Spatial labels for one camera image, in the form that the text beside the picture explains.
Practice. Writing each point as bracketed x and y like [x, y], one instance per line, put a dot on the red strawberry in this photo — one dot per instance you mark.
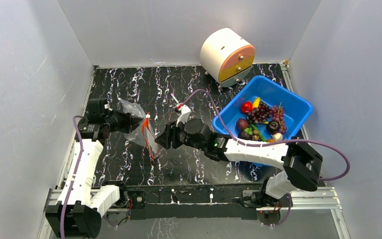
[246, 108]

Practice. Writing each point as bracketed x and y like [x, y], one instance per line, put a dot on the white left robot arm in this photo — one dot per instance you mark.
[78, 212]

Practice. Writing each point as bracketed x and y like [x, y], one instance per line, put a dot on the dark purple grape bunch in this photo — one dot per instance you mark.
[262, 114]

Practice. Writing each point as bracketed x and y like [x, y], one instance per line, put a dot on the light purple grape bunch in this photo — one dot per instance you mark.
[278, 114]

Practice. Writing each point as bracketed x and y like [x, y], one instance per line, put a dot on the clear zip top bag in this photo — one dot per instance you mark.
[144, 135]

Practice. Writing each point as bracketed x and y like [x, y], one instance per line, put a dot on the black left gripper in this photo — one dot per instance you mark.
[129, 126]

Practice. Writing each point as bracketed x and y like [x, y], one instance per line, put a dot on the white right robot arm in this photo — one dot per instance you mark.
[298, 162]

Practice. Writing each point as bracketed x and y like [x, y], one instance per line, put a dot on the dark mangosteen green leaves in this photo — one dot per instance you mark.
[246, 134]

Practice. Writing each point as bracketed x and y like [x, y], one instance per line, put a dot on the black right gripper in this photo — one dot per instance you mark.
[170, 136]

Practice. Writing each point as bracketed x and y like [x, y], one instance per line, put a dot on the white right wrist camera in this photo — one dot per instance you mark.
[183, 113]

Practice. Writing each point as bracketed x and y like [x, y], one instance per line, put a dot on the white round drawer cabinet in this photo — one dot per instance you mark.
[227, 57]

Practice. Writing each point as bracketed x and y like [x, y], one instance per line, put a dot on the white garlic bulb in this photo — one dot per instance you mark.
[277, 137]

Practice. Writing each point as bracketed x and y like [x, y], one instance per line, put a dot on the purple mangosteen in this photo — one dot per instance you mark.
[241, 124]

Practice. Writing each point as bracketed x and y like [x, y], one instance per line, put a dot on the black white marker pen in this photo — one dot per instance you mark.
[174, 98]

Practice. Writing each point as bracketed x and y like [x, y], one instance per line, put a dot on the aluminium frame rail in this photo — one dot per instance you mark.
[325, 198]

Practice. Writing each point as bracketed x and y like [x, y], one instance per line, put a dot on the blue plastic bin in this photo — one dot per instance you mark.
[276, 95]

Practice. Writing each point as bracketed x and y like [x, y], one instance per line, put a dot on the dark plum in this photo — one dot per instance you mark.
[273, 127]

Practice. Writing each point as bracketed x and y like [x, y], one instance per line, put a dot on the yellow banana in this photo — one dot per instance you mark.
[256, 103]

